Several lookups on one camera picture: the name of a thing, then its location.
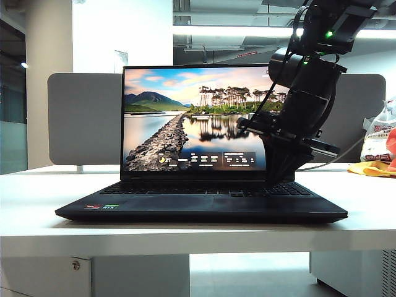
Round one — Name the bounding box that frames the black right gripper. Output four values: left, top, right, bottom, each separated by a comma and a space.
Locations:
236, 89, 340, 187

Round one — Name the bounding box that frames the black laptop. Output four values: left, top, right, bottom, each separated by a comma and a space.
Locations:
54, 64, 348, 224

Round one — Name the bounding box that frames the yellow cloth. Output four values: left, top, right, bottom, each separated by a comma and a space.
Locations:
346, 160, 396, 179

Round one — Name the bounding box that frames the white printed plastic bag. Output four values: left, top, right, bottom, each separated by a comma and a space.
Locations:
360, 97, 396, 163

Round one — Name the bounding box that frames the red round item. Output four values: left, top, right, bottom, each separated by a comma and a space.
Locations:
388, 128, 396, 171

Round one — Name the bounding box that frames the white vented cabinet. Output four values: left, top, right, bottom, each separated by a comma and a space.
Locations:
309, 249, 396, 297

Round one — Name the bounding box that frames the white drawer cabinet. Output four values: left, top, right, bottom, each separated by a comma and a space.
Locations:
0, 254, 190, 297

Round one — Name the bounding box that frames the grey desk divider panel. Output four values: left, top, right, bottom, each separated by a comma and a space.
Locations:
47, 73, 387, 166

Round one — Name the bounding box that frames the grey cable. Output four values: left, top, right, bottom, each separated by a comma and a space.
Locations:
296, 136, 366, 172

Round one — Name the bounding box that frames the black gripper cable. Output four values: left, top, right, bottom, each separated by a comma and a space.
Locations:
253, 6, 308, 124

